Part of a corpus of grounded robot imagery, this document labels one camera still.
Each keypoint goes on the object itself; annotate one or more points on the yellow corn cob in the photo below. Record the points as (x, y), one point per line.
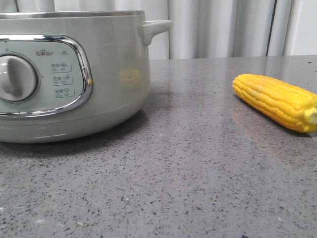
(289, 105)

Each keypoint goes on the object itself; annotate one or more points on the sage green electric pot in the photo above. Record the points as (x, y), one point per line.
(65, 75)

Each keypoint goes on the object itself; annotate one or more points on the white pleated curtain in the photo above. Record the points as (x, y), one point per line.
(210, 28)

